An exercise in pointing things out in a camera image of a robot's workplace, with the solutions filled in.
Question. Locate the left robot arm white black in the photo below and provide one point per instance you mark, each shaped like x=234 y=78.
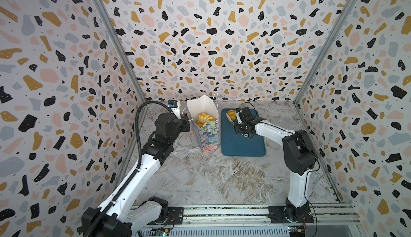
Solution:
x=131 y=176

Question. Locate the teal rectangular tray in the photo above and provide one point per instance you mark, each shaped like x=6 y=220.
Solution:
x=234 y=145

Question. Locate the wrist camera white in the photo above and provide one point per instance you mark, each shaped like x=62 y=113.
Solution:
x=175 y=106
x=240 y=116

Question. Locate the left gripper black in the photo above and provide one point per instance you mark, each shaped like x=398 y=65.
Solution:
x=184 y=119

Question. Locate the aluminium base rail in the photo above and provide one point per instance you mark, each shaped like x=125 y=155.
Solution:
x=264 y=220

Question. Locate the striped croissant bread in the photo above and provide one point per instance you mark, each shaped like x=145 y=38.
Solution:
x=199 y=124

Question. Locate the twisted glazed pastry bread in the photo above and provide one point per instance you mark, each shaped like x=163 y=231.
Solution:
x=204 y=118

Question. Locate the floral paper bag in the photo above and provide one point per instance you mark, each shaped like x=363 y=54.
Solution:
x=207 y=136

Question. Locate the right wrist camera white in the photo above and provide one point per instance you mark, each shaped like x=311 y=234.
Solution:
x=240 y=116

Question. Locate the metal tongs cream tips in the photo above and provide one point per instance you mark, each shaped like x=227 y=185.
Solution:
x=240 y=125

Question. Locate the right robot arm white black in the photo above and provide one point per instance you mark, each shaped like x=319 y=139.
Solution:
x=299 y=157

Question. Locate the small striped bun top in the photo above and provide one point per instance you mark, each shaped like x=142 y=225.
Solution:
x=232 y=115

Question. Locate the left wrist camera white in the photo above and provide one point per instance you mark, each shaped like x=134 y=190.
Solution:
x=175 y=106

